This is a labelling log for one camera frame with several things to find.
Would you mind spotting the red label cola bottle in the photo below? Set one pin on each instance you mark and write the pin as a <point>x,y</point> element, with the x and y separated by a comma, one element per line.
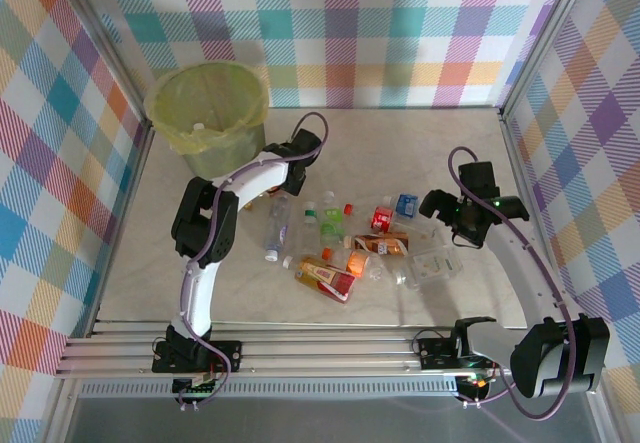
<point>382,218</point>

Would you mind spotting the green label bottle white cap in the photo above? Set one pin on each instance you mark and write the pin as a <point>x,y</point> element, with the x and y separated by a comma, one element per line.
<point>331,223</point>

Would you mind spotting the purple label water bottle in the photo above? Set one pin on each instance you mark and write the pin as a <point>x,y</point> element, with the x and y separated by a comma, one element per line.
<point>277,233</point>

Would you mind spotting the yellow plastic bin liner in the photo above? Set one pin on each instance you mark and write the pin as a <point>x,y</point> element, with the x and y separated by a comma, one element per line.
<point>210,140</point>

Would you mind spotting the pale orange label bottle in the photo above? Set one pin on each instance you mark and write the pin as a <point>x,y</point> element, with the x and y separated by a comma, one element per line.
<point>357,263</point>

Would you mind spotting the red and yellow carton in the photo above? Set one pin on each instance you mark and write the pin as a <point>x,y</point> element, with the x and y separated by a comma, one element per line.
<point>325,275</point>

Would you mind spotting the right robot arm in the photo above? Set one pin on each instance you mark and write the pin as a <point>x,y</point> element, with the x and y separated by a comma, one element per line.
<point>525,273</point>

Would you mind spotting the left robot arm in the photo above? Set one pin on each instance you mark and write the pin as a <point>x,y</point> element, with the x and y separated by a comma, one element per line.
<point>260,178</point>

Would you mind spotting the blue label water bottle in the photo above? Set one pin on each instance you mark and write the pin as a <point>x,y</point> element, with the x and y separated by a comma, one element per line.
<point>406,204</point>

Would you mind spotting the clear square bottle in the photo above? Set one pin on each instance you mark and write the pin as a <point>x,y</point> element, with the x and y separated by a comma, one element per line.
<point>432,265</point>

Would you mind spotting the brown coffee drink bottle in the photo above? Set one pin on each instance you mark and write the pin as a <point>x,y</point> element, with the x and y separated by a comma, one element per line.
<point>380,244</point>

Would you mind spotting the clear bottle green neck band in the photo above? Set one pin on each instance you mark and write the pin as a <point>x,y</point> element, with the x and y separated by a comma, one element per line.
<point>307,238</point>

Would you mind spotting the orange connector circuit board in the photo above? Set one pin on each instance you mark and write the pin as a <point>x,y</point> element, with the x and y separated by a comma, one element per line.
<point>475,383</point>

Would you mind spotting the grey metal shelf panel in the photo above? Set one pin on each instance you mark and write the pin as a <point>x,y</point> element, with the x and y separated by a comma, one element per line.
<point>325,423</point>

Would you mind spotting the green terminal circuit board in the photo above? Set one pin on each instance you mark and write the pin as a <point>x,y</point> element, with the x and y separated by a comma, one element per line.
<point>195,390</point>

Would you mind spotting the aluminium frame side rail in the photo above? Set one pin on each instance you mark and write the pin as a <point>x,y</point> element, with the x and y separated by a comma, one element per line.
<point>137,173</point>
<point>520,173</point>

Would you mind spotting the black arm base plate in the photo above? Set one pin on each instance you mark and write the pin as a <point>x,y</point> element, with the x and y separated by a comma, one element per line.
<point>230,358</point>
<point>435,355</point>

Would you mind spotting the aluminium mounting rail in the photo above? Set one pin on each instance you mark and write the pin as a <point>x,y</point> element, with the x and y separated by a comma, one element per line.
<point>325,353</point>

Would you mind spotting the aluminium frame post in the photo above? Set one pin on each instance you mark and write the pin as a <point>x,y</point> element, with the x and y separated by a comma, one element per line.
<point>542,38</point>
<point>105,43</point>

